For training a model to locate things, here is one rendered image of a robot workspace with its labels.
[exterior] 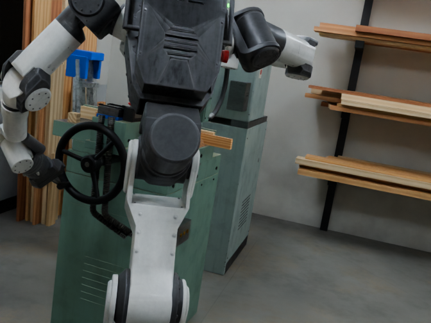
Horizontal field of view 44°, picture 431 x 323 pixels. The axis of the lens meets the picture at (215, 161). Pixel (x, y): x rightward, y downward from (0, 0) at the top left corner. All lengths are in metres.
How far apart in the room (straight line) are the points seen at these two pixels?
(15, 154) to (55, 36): 0.40
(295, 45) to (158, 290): 0.80
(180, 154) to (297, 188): 3.34
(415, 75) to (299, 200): 1.33
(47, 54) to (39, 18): 2.17
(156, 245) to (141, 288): 0.11
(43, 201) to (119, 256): 1.61
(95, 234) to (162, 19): 1.09
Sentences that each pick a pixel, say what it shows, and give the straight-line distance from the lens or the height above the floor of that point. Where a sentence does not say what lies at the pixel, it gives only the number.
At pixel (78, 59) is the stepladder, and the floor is 1.11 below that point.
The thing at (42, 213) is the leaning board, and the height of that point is 0.07.
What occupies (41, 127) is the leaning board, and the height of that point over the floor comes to 0.64.
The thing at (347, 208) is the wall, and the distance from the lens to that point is 4.45.
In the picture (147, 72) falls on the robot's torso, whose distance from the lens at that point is 1.26.
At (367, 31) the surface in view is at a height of 1.56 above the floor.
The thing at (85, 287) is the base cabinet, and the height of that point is 0.26.
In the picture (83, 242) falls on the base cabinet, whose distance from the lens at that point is 2.18.
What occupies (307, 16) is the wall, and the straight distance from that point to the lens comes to 4.38.
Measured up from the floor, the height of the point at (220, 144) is 0.91.
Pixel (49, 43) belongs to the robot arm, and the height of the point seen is 1.20.
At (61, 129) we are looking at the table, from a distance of 2.15.
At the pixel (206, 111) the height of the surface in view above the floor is 1.01.
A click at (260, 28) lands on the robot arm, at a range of 1.48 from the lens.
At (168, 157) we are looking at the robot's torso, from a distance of 1.13.
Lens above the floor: 1.23
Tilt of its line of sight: 11 degrees down
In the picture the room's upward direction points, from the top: 9 degrees clockwise
